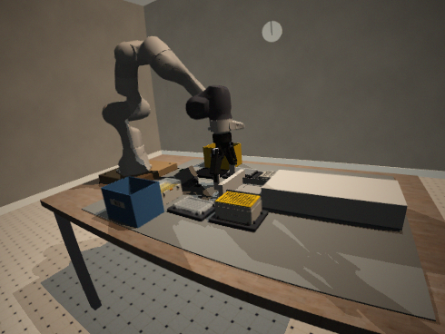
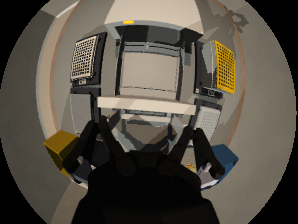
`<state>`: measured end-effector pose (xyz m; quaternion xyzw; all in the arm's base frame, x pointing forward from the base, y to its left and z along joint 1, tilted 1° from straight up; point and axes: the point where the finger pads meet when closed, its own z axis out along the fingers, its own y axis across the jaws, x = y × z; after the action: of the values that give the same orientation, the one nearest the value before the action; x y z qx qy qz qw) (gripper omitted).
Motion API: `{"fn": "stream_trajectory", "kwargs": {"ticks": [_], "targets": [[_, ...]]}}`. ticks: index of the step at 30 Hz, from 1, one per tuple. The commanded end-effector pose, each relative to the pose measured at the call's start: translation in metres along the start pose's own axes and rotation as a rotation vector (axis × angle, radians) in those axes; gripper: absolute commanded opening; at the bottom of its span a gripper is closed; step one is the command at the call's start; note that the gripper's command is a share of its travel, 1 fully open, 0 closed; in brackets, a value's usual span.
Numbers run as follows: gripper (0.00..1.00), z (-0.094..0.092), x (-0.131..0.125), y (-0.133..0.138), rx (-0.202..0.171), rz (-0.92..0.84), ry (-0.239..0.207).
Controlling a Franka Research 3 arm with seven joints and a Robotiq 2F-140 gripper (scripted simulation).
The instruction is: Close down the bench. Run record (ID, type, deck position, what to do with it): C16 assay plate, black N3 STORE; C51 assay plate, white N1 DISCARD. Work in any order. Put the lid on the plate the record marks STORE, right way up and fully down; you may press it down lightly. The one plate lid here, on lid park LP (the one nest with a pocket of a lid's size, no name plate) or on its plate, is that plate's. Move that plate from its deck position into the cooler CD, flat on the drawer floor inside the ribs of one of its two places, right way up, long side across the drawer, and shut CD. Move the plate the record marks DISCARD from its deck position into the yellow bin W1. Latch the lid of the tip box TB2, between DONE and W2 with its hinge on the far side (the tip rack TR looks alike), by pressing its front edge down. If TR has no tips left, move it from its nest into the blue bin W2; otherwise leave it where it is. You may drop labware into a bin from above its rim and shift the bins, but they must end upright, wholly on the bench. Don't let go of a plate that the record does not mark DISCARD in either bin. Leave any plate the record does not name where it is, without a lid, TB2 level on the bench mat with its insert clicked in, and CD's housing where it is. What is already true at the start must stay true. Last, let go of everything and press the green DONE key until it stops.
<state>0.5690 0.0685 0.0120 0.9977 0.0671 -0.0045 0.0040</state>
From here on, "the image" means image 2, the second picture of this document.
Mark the grey bench mat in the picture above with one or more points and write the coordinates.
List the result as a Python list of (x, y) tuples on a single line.
[(146, 136)]

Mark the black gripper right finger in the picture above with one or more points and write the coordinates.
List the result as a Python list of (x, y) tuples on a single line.
[(208, 167)]

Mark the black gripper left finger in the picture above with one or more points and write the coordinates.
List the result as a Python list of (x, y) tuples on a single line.
[(77, 163)]

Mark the dark blue bin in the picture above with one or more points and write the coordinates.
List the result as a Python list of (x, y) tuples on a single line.
[(226, 158)]

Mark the white multi-well plate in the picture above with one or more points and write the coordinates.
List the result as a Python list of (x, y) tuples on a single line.
[(207, 125), (81, 57)]

